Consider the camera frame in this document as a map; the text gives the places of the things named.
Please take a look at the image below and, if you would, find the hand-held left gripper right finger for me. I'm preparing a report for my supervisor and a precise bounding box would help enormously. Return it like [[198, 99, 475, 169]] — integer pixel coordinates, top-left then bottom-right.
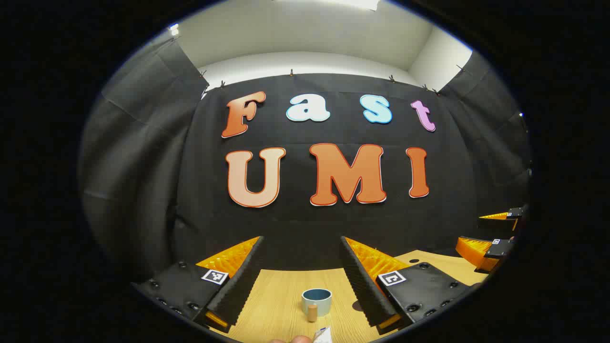
[[339, 236, 479, 335]]

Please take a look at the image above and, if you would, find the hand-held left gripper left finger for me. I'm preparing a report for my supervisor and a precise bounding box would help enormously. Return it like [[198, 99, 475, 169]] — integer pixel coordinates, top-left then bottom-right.
[[131, 235, 266, 333]]

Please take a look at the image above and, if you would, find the light blue cup wooden handle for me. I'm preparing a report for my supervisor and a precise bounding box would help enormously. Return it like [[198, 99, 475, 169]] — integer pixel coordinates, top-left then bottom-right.
[[301, 288, 333, 323]]

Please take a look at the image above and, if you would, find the wooden desktop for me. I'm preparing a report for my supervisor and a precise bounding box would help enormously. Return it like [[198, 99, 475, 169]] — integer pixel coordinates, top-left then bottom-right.
[[210, 250, 489, 343]]

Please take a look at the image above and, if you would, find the black backdrop cloth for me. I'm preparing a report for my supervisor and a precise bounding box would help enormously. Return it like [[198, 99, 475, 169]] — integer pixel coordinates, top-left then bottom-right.
[[79, 36, 532, 282]]

